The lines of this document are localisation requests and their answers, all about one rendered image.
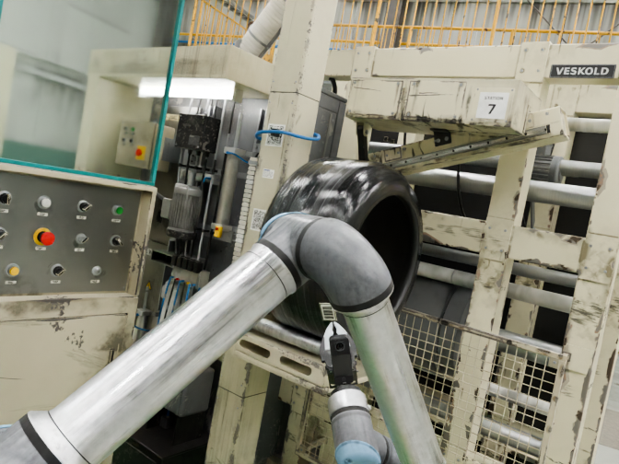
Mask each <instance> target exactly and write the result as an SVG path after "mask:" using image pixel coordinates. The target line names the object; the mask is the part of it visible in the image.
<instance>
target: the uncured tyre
mask: <svg viewBox="0 0 619 464"><path fill-rule="evenodd" d="M292 212H300V213H304V214H307V215H315V216H320V217H326V218H334V219H338V220H341V221H343V222H345V223H347V224H348V225H350V226H351V227H353V228H354V229H355V230H356V231H358V232H359V233H360V234H361V235H362V236H363V237H364V238H365V239H366V240H367V241H368V242H369V243H370V244H371V245H372V246H373V248H374V249H375V250H376V251H377V253H378V254H379V255H380V256H381V258H382V259H383V261H384V262H385V264H386V266H387V268H388V270H389V272H390V275H391V278H392V281H393V285H394V287H393V292H392V294H391V296H390V297H389V299H390V301H391V306H392V309H393V312H394V315H395V318H398V317H399V315H400V313H401V312H402V310H403V308H404V306H405V304H406V302H407V300H408V298H409V295H410V294H411V292H412V289H413V286H414V283H415V278H416V276H417V272H418V268H419V263H420V259H421V253H422V245H423V220H422V214H421V209H420V205H419V201H418V199H417V197H416V195H415V192H414V190H413V189H412V187H411V186H410V184H409V182H408V181H407V179H406V178H405V176H404V175H403V174H402V173H401V172H400V171H399V170H397V169H395V168H392V167H390V166H388V165H386V164H383V163H380V162H373V161H366V160H357V159H350V158H342V157H324V158H319V159H315V160H312V161H310V162H308V163H306V164H304V165H303V166H301V167H300V168H298V169H297V170H296V171H294V172H293V173H292V174H291V175H290V176H289V177H288V179H287V180H286V181H285V182H284V184H283V185H282V186H281V188H280V189H279V190H278V192H277V193H276V194H275V196H274V198H273V200H272V201H271V203H270V204H269V206H268V209H267V211H266V213H265V216H264V218H263V222H262V226H261V229H260V233H261V231H262V229H263V227H264V225H265V224H266V223H267V222H268V221H269V220H270V219H272V218H273V217H275V216H276V215H280V214H283V213H292ZM320 303H330V302H329V299H328V297H327V295H326V294H325V293H324V291H323V290H322V289H321V287H320V286H319V285H318V284H317V283H316V282H315V281H312V280H308V281H307V282H306V283H304V284H303V285H302V286H301V287H300V288H299V289H298V290H297V291H296V292H295V293H293V294H290V295H289V296H288V297H286V298H285V299H284V300H283V301H282V302H281V303H280V304H279V305H277V306H276V307H275V308H274V309H273V310H272V311H271V313H272V315H273V316H274V317H275V318H276V319H277V320H279V321H280V322H281V323H282V324H283V325H285V326H287V327H288V328H291V329H294V330H296V331H301V332H304V333H306V334H308V335H311V336H313V337H316V338H319V339H321V340H322V337H323V335H324V333H325V331H326V329H327V327H328V326H329V324H330V323H331V322H332V323H333V322H336V323H338V324H339V325H340V326H341V327H343V328H344V329H345V331H346V332H347V333H348V334H349V335H350V336H351V338H352V335H351V333H350V330H349V328H348V326H347V323H346V321H345V316H344V314H342V313H339V312H336V311H335V314H336V318H337V320H322V315H321V308H320ZM352 339H353V338H352Z"/></svg>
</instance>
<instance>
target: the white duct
mask: <svg viewBox="0 0 619 464"><path fill-rule="evenodd" d="M285 5H286V0H270V2H269V3H268V4H267V6H266V7H265V9H264V10H263V12H262V13H261V14H260V15H259V16H258V17H257V19H256V20H255V21H254V22H253V24H252V25H251V27H249V29H248V31H247V32H246V34H245V35H244V36H243V38H242V43H241V44H240V48H241V49H242V50H243V51H245V52H248V53H251V54H253V55H255V56H257V57H258V56H259V55H260V53H261V52H262V51H263V49H264V46H265V45H267V44H268V43H269V42H270V40H271V39H272V38H273V36H274V35H275V34H276V32H277V31H278V30H279V29H280V28H281V27H282V21H283V15H284V11H285Z"/></svg>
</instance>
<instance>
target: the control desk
mask: <svg viewBox="0 0 619 464"><path fill-rule="evenodd" d="M157 189H158V188H156V187H153V186H150V185H145V184H138V183H132V182H126V181H120V180H109V179H103V178H97V177H91V176H86V175H79V174H74V173H67V172H62V171H55V170H49V169H44V168H33V167H26V166H20V165H15V164H8V163H3V162H0V425H3V424H13V423H15V422H16V421H17V420H19V419H20V418H21V417H23V416H24V415H25V414H26V413H28V412H30V411H50V410H52V409H54V408H55V407H56V406H57V405H59V404H60V403H61V402H62V401H63V400H65V399H66V398H67V397H69V396H70V395H71V394H72V393H74V392H75V391H76V390H77V389H79V388H80V387H81V386H82V385H84V384H85V383H86V382H87V381H89V380H90V379H91V378H92V377H94V376H95V375H96V374H97V373H98V372H99V371H100V370H101V369H103V368H104V367H105V366H106V365H108V364H109V363H110V362H111V361H113V360H114V359H115V358H116V357H118V356H119V355H120V354H122V353H123V352H124V351H125V350H126V349H128V348H129V347H130V346H131V344H132V339H133V332H134V322H135V316H136V310H137V305H138V299H139V297H137V295H140V290H141V284H142V279H143V273H144V268H145V262H146V252H147V246H148V241H149V235H150V228H151V223H152V217H153V212H154V206H155V200H156V195H157Z"/></svg>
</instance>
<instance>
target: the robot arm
mask: <svg viewBox="0 0 619 464"><path fill-rule="evenodd" d="M260 234H261V236H260V238H259V239H258V241H257V242H256V243H255V244H253V245H252V247H251V249H250V250H248V251H247V252H246V253H245V254H243V255H242V256H241V257H240V258H239V259H237V260H236V261H235V262H233V263H232V264H231V265H230V266H228V267H227V268H226V270H225V271H223V272H222V273H221V274H219V275H218V276H217V277H216V278H214V279H213V280H212V281H211V282H209V283H208V284H207V285H206V286H204V287H203V288H202V289H201V290H199V291H198V292H197V293H196V294H194V295H193V296H192V297H191V298H189V299H188V300H187V301H186V302H184V303H183V304H182V305H181V306H179V307H178V308H177V309H175V310H174V311H173V312H172V313H171V314H169V315H168V316H167V317H166V318H164V319H163V320H162V321H160V322H159V324H158V325H157V326H155V327H154V328H153V329H152V330H150V331H149V332H148V333H146V334H145V335H144V336H143V337H142V338H140V339H139V340H138V341H137V342H135V343H134V344H133V345H131V346H130V347H129V348H128V349H126V350H125V351H124V352H123V353H122V354H120V355H119V356H118V357H116V358H115V359H114V360H113V361H111V362H110V363H109V364H108V365H106V366H105V367H104V368H103V369H101V370H100V371H99V372H98V373H97V374H96V375H95V376H94V377H92V378H91V379H90V380H89V381H87V382H86V383H85V384H84V385H82V386H81V387H80V388H79V389H77V390H76V391H75V392H74V393H72V394H71V395H70V396H69V397H67V398H66V399H65V400H63V401H62V402H61V403H60V404H59V405H57V406H56V407H55V408H54V409H52V410H50V411H30V412H28V413H26V414H25V415H24V416H23V417H21V418H20V419H19V420H17V421H16V422H15V423H13V424H3V425H0V464H100V463H101V462H102V461H103V460H104V459H105V458H107V457H108V456H109V455H110V454H111V453H112V452H113V451H115V450H116V449H117V448H118V447H119V446H120V445H121V444H122V443H124V442H125V441H126V440H127V439H128V438H129V437H130V436H131V435H133V434H134V433H135V432H136V431H137V430H138V429H139V428H141V427H142V426H143V425H144V424H145V423H146V422H147V421H148V420H150V419H151V418H152V417H153V416H154V415H155V414H156V413H157V412H159V411H160V410H161V409H162V408H163V407H164V406H165V405H167V404H168V403H169V402H170V401H171V400H172V399H173V398H174V397H176V396H177V395H178V394H179V393H180V392H181V391H182V390H183V389H185V388H186V387H187V386H188V385H189V384H190V383H191V382H193V381H194V380H195V379H196V378H197V377H198V376H199V375H200V374H202V373H203V372H204V371H205V370H206V369H207V368H208V367H209V366H210V365H211V364H213V363H214V362H215V360H216V359H218V358H219V357H220V356H221V355H222V354H223V353H224V352H225V351H227V350H228V349H229V348H230V347H231V346H232V345H233V344H234V343H236V342H237V341H238V340H239V339H240V338H241V337H242V336H244V335H245V334H246V333H247V332H248V331H249V330H250V329H251V328H253V327H254V326H255V325H256V324H257V323H258V322H259V321H260V320H262V319H263V318H264V317H265V316H266V315H267V314H268V313H270V312H271V311H272V310H273V309H274V308H275V307H276V306H277V305H279V304H280V303H281V302H282V301H283V300H284V299H285V298H286V297H288V296H289V295H290V294H293V293H295V292H296V291H297V290H298V289H299V288H300V287H301V286H302V285H303V284H304V283H306V282H307V281H308V280H312V281H315V282H316V283H317V284H318V285H319V286H320V287H321V289H322V290H323V291H324V293H325V294H326V295H327V297H328V299H329V302H330V304H331V307H332V309H333V310H335V311H336V312H339V313H342V314H344V316H345V321H346V323H347V326H348V328H349V330H350V333H351V335H352V338H353V339H352V338H351V336H350V335H349V334H348V333H347V332H346V331H345V329H344V328H343V327H341V326H340V325H339V324H338V323H336V322H333V323H332V322H331V323H330V324H329V326H328V327H327V329H326V331H325V333H324V335H323V337H322V340H321V346H320V355H321V362H322V363H325V370H327V374H328V379H329V385H330V389H334V390H333V391H332V392H331V397H330V398H329V399H328V409H329V415H330V420H331V425H332V431H333V442H334V448H335V459H336V462H337V464H447V463H446V460H445V459H444V458H443V456H442V453H441V450H440V447H439V444H438V440H437V437H436V434H435V431H434V428H433V426H432V423H431V421H430V418H429V415H428V412H427V409H426V405H425V402H424V399H423V396H422V393H421V390H420V388H419V385H418V382H417V379H416V377H415V372H414V370H413V367H412V364H411V361H410V358H409V355H408V353H407V350H406V347H405V344H404V341H403V336H402V334H401V332H400V329H399V326H398V323H397V320H396V318H395V315H394V312H393V309H392V306H391V301H390V299H389V297H390V296H391V294H392V292H393V287H394V285H393V281H392V278H391V275H390V272H389V270H388V268H387V266H386V264H385V262H384V261H383V259H382V258H381V256H380V255H379V254H378V253H377V251H376V250H375V249H374V248H373V246H372V245H371V244H370V243H369V242H368V241H367V240H366V239H365V238H364V237H363V236H362V235H361V234H360V233H359V232H358V231H356V230H355V229H354V228H353V227H351V226H350V225H348V224H347V223H345V222H343V221H341V220H338V219H334V218H326V217H320V216H315V215H307V214H304V213H300V212H292V213H283V214H280V215H276V216H275V217H273V218H272V219H270V220H269V221H268V222H267V223H266V224H265V225H264V227H263V229H262V231H261V233H260ZM333 327H334V329H335V330H336V335H333ZM356 350H357V352H358V354H359V357H360V359H361V362H362V365H363V367H364V369H365V371H366V374H367V377H368V381H369V384H370V386H371V388H372V390H373V393H374V396H375V398H376V401H377V403H378V405H379V408H380V412H381V414H382V417H383V420H384V422H385V424H386V427H387V429H388V432H389V434H390V437H391V438H389V437H387V436H385V435H382V434H380V433H379V432H377V431H375V430H374V429H373V426H372V422H371V417H370V413H369V410H371V406H370V405H368V403H367V398H366V395H365V394H364V393H363V392H362V391H361V390H360V388H359V387H358V386H355V385H357V384H358V383H357V373H356V361H355V358H357V353H356ZM354 381H355V382H354ZM353 382H354V383H353ZM331 384H334V385H333V386H331Z"/></svg>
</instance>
